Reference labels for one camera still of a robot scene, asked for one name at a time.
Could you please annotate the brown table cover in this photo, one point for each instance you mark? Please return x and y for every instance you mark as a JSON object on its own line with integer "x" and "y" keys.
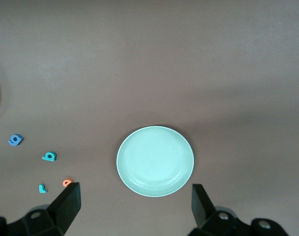
{"x": 149, "y": 49}

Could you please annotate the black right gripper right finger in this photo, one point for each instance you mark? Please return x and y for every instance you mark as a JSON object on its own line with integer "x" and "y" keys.
{"x": 203, "y": 211}

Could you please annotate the orange foam letter o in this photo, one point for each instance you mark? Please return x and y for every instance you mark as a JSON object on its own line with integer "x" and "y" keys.
{"x": 64, "y": 183}

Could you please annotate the blue foam letter g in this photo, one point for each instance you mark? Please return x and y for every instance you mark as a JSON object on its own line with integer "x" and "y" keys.
{"x": 11, "y": 142}

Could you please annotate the teal foam letter r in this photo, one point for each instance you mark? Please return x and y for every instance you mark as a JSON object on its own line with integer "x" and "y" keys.
{"x": 41, "y": 188}

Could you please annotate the teal foam letter b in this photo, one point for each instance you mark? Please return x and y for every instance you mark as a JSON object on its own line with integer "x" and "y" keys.
{"x": 45, "y": 157}

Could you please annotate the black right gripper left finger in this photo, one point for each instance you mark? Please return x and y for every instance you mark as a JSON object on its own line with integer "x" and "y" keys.
{"x": 63, "y": 211}

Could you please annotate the mint green plate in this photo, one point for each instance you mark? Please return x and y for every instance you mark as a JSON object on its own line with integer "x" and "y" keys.
{"x": 154, "y": 162}

